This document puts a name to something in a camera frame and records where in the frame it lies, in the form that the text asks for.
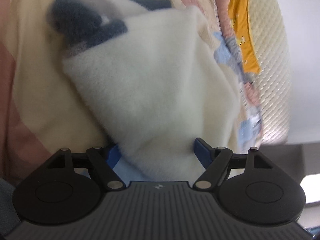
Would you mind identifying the cream quilted headboard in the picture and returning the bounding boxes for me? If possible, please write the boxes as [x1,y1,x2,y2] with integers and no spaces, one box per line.
[210,0,293,146]

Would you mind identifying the cream and navy fleece garment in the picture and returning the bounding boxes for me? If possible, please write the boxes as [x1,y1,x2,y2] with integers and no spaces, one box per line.
[46,0,243,182]

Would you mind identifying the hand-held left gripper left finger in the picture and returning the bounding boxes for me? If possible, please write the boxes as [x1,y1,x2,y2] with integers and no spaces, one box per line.
[46,144,124,191]

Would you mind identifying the patchwork checked duvet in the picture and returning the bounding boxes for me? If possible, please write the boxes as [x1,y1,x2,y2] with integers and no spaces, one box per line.
[0,0,263,183]

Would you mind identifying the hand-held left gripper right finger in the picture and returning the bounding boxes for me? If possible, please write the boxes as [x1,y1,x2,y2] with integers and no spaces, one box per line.
[193,137,273,190]

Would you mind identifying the yellow crown print pillow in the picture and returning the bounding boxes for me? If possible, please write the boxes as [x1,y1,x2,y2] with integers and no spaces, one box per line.
[228,0,262,74]

